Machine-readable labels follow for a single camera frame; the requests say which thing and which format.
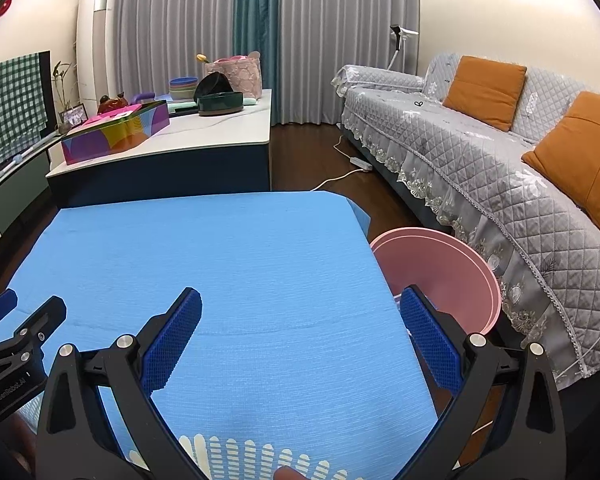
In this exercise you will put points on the grey pleated curtain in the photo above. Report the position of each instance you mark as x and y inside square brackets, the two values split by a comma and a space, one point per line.
[345, 20]
[175, 20]

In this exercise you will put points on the stack of coloured bowls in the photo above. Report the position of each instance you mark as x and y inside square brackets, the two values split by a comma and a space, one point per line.
[182, 87]

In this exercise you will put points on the grey tv cabinet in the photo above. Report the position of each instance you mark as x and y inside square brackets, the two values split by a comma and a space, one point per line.
[15, 185]

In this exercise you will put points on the pink plastic bucket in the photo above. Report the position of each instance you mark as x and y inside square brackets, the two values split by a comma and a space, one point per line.
[430, 265]

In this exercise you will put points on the sofa with grey quilted cover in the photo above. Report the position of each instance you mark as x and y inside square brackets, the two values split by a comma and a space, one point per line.
[480, 160]

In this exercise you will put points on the purple plastic item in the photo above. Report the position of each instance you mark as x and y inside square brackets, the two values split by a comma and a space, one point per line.
[142, 96]

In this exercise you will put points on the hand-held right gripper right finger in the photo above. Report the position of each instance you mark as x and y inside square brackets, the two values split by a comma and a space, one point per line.
[430, 345]

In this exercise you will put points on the black television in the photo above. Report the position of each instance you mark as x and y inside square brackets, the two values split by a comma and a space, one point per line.
[44, 75]

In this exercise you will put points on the blue tablecloth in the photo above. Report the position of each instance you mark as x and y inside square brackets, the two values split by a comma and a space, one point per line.
[230, 270]

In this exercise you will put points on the small photo frame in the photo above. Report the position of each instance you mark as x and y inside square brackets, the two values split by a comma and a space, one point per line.
[72, 116]

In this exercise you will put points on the thin bamboo plant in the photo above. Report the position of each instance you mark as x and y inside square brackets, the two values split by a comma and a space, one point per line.
[62, 80]

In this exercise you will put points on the pink lace basket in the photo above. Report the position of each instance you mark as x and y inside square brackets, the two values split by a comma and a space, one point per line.
[245, 75]

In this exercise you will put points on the orange cushion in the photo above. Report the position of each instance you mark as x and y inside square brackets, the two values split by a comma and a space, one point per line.
[580, 160]
[485, 90]

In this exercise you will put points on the colourful rectangular box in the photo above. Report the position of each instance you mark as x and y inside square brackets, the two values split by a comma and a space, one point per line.
[110, 140]

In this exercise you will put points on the white standing air conditioner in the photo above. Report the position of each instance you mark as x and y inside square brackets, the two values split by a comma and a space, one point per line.
[95, 35]

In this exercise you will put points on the teal curtain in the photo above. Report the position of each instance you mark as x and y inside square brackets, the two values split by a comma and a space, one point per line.
[257, 35]

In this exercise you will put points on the white power strip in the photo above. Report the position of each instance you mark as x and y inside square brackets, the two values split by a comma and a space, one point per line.
[360, 162]

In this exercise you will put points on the white-top coffee table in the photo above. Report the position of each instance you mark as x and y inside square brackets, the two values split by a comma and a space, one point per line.
[205, 130]

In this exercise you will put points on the dark green pot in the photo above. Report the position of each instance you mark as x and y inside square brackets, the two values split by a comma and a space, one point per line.
[220, 105]

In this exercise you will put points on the mint green tray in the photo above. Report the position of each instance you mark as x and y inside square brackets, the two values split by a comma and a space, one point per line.
[177, 106]

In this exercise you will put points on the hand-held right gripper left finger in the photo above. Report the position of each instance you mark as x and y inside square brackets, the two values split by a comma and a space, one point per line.
[172, 340]

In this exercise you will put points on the green checked cloth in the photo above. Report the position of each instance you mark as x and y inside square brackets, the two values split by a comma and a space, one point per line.
[10, 110]

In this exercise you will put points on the white rod with blue bead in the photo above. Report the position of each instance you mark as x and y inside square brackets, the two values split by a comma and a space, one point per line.
[17, 157]

